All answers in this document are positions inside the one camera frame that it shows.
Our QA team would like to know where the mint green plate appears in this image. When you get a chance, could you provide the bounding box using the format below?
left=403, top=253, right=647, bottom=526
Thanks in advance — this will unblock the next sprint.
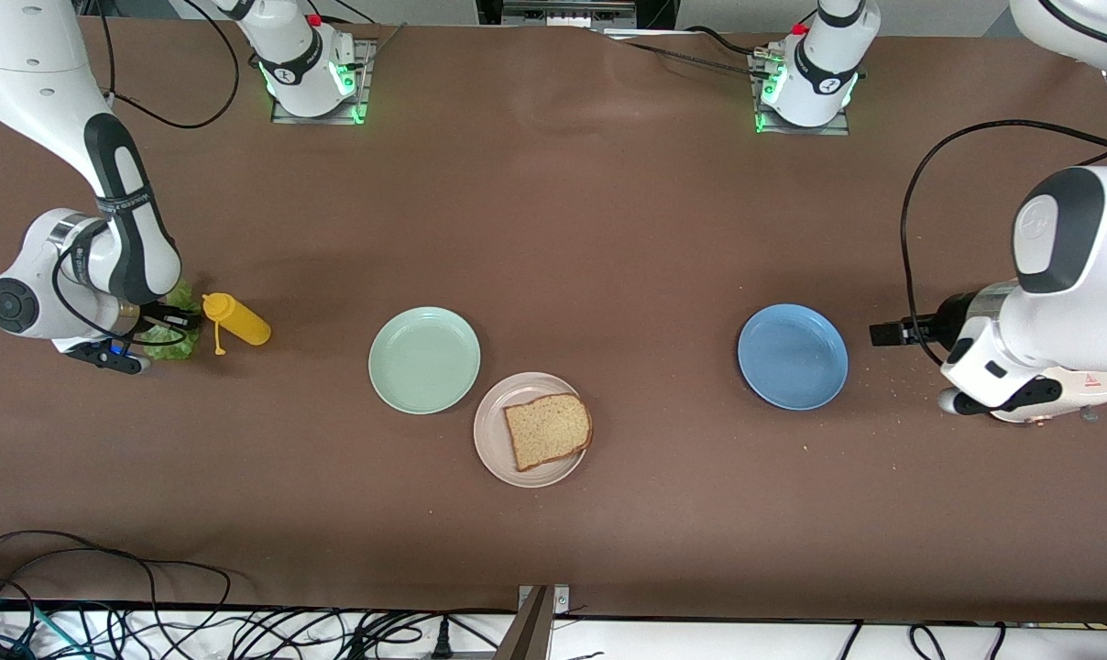
left=367, top=306, right=482, bottom=415

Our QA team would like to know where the black braided cable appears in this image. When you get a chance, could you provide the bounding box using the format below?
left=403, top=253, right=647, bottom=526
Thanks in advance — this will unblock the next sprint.
left=597, top=30, right=776, bottom=83
left=684, top=25, right=767, bottom=59

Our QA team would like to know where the toasted bread slice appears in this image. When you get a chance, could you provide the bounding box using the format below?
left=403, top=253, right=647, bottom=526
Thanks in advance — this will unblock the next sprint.
left=502, top=392, right=595, bottom=472

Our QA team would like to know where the silver mounting bracket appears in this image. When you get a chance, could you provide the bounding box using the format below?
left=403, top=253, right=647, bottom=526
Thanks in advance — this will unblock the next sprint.
left=517, top=584, right=572, bottom=616

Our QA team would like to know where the white toaster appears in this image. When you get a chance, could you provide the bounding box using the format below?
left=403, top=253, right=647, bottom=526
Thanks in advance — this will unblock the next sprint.
left=991, top=365, right=1107, bottom=425

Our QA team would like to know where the brown table mat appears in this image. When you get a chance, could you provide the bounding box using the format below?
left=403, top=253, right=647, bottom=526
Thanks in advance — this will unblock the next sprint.
left=0, top=16, right=1107, bottom=624

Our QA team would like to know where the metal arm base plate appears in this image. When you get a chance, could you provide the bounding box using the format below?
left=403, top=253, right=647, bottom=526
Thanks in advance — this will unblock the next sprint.
left=269, top=37, right=377, bottom=126
left=749, top=46, right=852, bottom=137

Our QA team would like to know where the beige plate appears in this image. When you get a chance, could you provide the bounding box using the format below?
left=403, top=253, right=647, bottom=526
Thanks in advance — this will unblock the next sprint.
left=473, top=371, right=591, bottom=489

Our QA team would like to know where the yellow squeeze bottle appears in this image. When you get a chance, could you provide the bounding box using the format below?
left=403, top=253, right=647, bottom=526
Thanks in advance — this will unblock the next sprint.
left=203, top=292, right=272, bottom=357

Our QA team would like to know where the aluminium profile bar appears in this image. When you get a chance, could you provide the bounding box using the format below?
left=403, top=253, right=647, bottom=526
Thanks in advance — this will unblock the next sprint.
left=493, top=587, right=555, bottom=660

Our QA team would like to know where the green lettuce leaf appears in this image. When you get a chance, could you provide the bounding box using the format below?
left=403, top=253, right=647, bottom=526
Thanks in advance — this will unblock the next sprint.
left=141, top=280, right=203, bottom=361

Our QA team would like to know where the teal cable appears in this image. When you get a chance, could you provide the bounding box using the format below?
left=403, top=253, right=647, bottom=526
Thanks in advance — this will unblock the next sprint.
left=0, top=596, right=93, bottom=660

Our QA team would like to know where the blue plate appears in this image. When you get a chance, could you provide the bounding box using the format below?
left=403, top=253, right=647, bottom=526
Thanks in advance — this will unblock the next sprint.
left=737, top=303, right=849, bottom=411

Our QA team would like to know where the grey control box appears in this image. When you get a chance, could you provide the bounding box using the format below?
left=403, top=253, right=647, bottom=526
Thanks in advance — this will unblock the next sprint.
left=501, top=0, right=639, bottom=29

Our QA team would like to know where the thick black cable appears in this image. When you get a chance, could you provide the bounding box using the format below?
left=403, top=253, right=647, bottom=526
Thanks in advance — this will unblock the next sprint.
left=899, top=118, right=1107, bottom=369
left=51, top=240, right=193, bottom=352
left=95, top=0, right=242, bottom=130

